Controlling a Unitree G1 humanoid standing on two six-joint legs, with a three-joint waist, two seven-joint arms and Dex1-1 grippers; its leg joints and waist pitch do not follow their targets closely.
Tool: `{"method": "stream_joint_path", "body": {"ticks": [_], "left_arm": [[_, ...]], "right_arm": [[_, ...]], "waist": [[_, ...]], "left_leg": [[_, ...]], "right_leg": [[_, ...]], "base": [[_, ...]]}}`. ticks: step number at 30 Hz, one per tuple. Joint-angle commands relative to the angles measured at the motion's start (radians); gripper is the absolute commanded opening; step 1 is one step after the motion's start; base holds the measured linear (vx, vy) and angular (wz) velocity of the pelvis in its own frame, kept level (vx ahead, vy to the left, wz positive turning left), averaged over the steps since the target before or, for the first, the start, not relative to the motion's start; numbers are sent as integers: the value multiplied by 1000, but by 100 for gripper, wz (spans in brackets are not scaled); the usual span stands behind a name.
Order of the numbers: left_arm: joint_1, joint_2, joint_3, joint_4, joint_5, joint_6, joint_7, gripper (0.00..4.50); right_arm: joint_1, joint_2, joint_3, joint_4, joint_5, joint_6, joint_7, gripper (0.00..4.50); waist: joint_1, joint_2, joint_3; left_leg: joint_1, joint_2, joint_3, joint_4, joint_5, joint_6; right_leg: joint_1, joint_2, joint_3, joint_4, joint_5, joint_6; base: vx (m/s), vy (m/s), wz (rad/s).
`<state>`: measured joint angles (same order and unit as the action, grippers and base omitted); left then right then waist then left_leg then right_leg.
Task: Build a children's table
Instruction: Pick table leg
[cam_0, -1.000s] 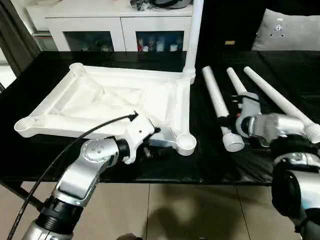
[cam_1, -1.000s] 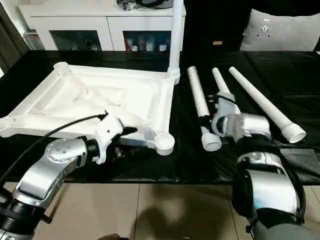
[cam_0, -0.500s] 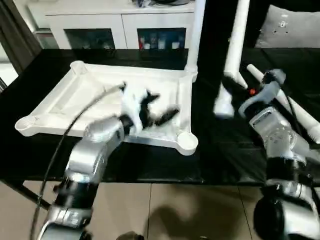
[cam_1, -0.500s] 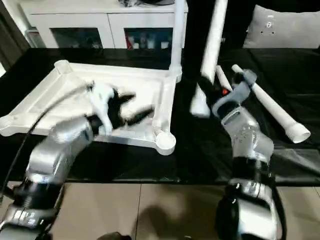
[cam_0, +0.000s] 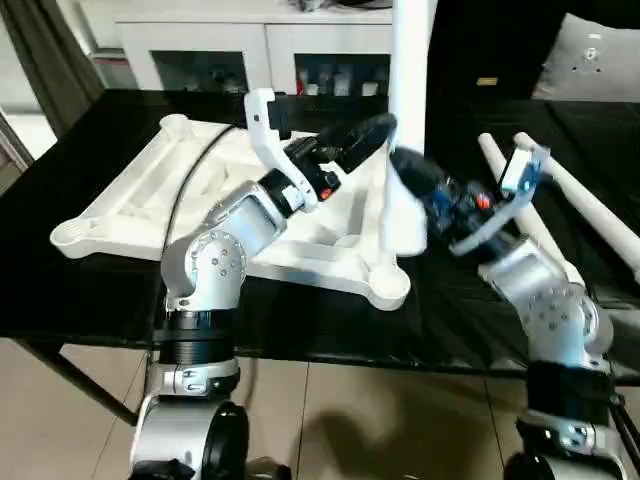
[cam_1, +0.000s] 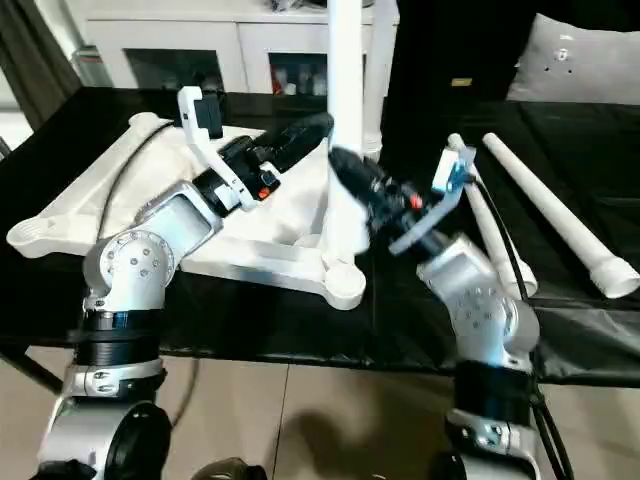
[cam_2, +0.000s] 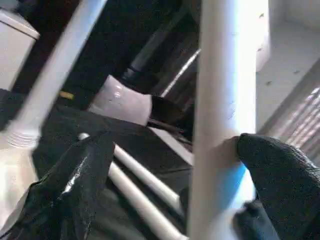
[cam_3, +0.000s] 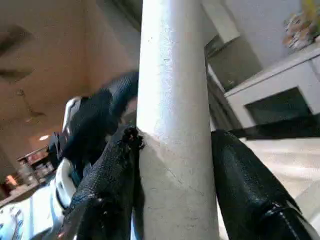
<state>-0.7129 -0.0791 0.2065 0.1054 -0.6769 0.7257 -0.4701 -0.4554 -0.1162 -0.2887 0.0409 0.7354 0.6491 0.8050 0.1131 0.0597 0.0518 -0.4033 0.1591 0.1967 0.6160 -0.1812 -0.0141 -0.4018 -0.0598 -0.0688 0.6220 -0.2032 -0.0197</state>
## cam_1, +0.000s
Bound white plastic table top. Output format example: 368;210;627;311
5;112;367;310

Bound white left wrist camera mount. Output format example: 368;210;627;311
176;85;280;212

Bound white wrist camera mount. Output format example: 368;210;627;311
176;85;280;212
388;146;477;257

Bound white plastic table leg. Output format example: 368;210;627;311
481;131;640;301
322;0;375;269
446;131;538;297
370;0;400;154

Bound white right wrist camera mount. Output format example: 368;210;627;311
388;146;477;257

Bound grey cushion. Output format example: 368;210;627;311
505;12;640;107

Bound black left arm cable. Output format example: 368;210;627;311
96;121;177;242

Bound black work mat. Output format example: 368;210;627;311
0;85;640;390

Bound black cabinet with gold label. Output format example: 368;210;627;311
383;0;542;104

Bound white sideboard with glass doors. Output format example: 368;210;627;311
69;0;401;97

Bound grey curtain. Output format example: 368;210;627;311
0;0;85;144

